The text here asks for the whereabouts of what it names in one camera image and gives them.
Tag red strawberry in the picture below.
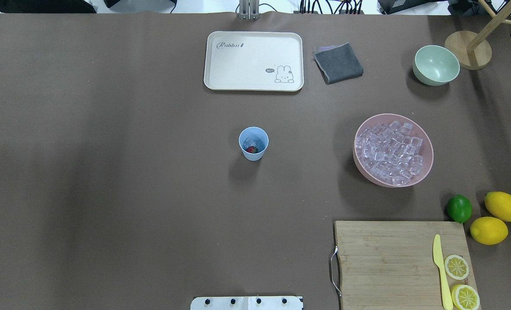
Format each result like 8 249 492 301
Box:
245 146 259 154

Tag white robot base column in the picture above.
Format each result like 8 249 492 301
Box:
190 295 304 310

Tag blue plastic cup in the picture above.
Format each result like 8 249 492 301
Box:
238 126 269 161

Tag pink bowl of ice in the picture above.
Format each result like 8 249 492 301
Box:
353 113 434 188

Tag wooden cup stand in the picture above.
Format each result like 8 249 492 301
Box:
444 0 511 70

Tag cream rabbit tray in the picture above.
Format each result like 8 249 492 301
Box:
204 31 304 92

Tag grey folded cloth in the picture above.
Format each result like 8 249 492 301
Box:
313 42 364 84

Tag wooden cutting board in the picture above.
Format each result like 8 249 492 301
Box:
334 220 472 310

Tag mint green bowl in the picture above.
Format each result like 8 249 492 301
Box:
412 45 460 86

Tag green lime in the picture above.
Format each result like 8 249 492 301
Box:
446 195 473 224

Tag lemon slice upper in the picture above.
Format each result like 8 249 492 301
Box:
444 254 470 280

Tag lemon slice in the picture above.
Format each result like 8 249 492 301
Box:
444 254 470 280
451 284 481 310

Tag yellow plastic knife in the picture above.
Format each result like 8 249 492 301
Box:
432 234 454 310

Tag yellow lemon near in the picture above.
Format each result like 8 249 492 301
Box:
470 217 508 245

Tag yellow lemon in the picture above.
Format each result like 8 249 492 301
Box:
470 217 508 245
484 192 511 222

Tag yellow lemon far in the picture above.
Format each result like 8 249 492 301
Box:
484 192 511 222

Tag lemon slice lower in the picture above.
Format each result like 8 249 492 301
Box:
451 284 481 310

